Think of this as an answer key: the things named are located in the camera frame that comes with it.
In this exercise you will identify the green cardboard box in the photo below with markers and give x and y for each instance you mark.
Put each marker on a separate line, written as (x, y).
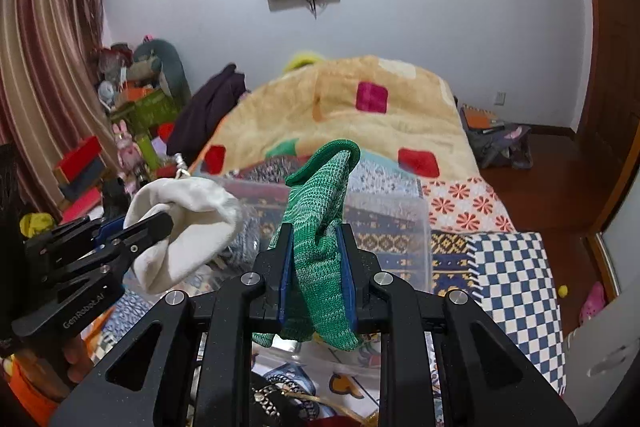
(154, 109)

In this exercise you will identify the dark purple jacket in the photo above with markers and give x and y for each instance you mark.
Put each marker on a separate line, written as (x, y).
(206, 109)

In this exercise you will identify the white sock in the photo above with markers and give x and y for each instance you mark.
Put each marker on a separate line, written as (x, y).
(205, 220)

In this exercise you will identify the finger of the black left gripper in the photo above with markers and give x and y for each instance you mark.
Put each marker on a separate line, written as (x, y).
(79, 236)
(126, 246)

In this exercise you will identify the patchwork patterned bed sheet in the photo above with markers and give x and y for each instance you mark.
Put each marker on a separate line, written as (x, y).
(474, 247)

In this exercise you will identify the person left hand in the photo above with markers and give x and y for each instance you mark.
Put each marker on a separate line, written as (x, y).
(77, 356)

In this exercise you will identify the pink rabbit doll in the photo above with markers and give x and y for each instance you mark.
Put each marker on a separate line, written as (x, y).
(128, 151)

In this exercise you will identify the beige fleece blanket with squares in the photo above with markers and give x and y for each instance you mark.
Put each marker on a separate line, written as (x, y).
(401, 112)

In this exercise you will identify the green knitted glove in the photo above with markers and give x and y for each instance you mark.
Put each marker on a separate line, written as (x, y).
(314, 304)

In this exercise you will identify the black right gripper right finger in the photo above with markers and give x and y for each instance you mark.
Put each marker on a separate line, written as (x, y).
(485, 380)

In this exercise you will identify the clear plastic storage box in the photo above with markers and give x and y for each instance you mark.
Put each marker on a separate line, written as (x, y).
(394, 228)

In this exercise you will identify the grey plush toy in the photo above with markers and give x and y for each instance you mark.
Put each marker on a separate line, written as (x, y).
(158, 60)

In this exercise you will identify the brown wooden door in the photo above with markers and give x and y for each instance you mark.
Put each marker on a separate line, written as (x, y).
(609, 128)

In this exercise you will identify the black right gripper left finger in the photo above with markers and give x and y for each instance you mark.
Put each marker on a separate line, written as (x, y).
(187, 361)

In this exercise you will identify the striped brown curtain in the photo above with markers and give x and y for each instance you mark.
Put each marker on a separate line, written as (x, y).
(49, 75)

